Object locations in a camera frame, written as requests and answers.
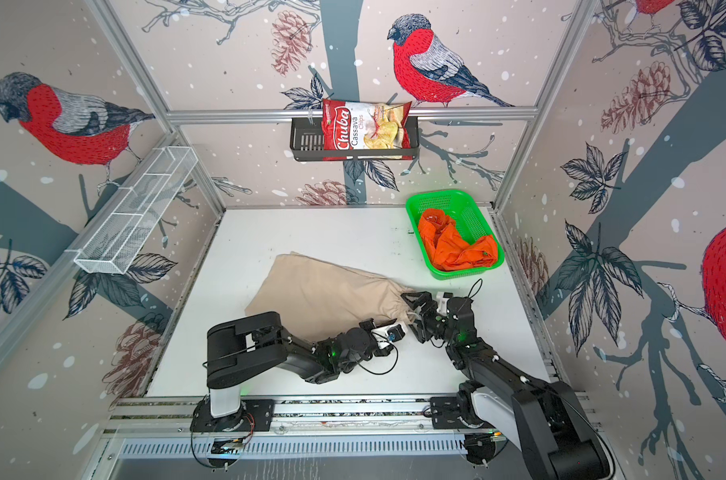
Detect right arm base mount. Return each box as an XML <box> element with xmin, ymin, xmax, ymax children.
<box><xmin>422</xmin><ymin>382</ymin><xmax>515</xmax><ymax>431</ymax></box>

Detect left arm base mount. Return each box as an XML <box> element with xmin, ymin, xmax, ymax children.
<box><xmin>190</xmin><ymin>395</ymin><xmax>276</xmax><ymax>433</ymax></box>

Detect horizontal aluminium frame bar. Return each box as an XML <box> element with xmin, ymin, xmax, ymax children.
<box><xmin>166</xmin><ymin>107</ymin><xmax>540</xmax><ymax>126</ymax></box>

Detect white wire mesh shelf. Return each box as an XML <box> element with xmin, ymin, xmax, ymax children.
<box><xmin>74</xmin><ymin>146</ymin><xmax>198</xmax><ymax>274</ymax></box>

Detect beige shorts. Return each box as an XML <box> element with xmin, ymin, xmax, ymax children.
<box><xmin>245</xmin><ymin>252</ymin><xmax>413</xmax><ymax>341</ymax></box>

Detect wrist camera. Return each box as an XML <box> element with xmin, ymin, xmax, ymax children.
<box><xmin>434</xmin><ymin>292</ymin><xmax>454</xmax><ymax>316</ymax></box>
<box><xmin>385</xmin><ymin>323</ymin><xmax>406</xmax><ymax>343</ymax></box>

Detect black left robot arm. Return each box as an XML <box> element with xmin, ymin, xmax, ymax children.
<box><xmin>204</xmin><ymin>311</ymin><xmax>405</xmax><ymax>419</ymax></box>

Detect green plastic basket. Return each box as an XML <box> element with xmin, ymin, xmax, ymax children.
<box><xmin>406</xmin><ymin>190</ymin><xmax>505</xmax><ymax>280</ymax></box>

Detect orange shorts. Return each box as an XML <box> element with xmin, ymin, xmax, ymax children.
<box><xmin>418</xmin><ymin>209</ymin><xmax>499</xmax><ymax>272</ymax></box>

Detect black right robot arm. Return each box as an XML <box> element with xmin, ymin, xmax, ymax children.
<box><xmin>401</xmin><ymin>291</ymin><xmax>615</xmax><ymax>479</ymax></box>

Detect right aluminium corner post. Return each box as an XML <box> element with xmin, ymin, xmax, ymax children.
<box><xmin>494</xmin><ymin>0</ymin><xmax>598</xmax><ymax>213</ymax></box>

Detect black wall basket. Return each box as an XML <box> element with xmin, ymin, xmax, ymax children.
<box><xmin>289</xmin><ymin>117</ymin><xmax>420</xmax><ymax>162</ymax></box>

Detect aluminium frame corner post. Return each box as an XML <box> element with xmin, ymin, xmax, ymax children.
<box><xmin>85</xmin><ymin>0</ymin><xmax>226</xmax><ymax>217</ymax></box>

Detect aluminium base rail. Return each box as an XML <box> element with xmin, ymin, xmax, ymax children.
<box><xmin>101</xmin><ymin>395</ymin><xmax>511</xmax><ymax>470</ymax></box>

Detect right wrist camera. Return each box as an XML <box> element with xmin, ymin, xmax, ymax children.
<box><xmin>434</xmin><ymin>292</ymin><xmax>454</xmax><ymax>316</ymax></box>

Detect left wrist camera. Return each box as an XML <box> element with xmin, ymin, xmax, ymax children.
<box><xmin>385</xmin><ymin>323</ymin><xmax>406</xmax><ymax>343</ymax></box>

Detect red cassava chips bag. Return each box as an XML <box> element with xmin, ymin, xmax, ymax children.
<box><xmin>322</xmin><ymin>99</ymin><xmax>414</xmax><ymax>160</ymax></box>

